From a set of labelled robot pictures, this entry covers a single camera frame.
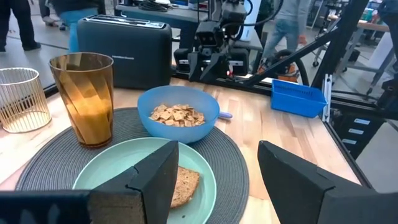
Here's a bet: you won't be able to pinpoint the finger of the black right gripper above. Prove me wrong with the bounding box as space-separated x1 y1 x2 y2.
187 51 203 83
199 52 227 83

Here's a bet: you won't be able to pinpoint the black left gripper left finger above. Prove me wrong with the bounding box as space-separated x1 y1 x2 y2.
88 139 180 224

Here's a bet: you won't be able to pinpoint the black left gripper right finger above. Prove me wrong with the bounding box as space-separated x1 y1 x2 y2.
257 139 379 224

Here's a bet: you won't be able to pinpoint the brown bread slice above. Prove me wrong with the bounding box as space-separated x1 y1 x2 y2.
170 166 201 209

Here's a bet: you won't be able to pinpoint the amber tumbler with juice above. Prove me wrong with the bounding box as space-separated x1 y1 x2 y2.
49 52 114 149

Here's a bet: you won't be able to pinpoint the mint green plate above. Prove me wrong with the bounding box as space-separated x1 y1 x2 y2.
72 137 218 224

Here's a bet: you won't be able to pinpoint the dark grey side desk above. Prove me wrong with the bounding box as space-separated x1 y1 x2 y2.
114 3 265 52

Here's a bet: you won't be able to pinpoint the cereal squares heap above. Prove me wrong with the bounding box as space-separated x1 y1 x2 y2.
149 104 205 128

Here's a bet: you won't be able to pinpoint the person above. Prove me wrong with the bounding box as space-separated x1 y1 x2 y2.
39 0 106 54
259 0 312 75
0 0 42 52
377 0 398 74

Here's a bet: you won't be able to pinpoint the blue plastic bowl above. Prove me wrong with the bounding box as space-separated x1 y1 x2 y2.
137 85 221 144

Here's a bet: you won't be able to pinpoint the blue plastic basket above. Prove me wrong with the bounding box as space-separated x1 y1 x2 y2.
271 78 328 118

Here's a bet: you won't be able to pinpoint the black control box white labels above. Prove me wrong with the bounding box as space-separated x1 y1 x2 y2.
331 113 386 160

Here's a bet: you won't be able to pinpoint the black toaster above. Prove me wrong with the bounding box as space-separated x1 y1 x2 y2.
76 14 173 90

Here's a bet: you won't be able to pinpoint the grey round woven placemat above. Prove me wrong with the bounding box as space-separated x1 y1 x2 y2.
15 107 249 224

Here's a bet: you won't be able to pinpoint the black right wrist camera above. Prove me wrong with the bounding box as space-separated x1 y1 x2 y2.
195 21 225 48

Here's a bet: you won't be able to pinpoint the coiled black cable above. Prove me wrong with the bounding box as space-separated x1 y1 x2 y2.
138 0 172 13

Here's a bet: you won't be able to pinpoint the silver aluminium post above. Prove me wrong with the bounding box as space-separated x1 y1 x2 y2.
322 73 333 123

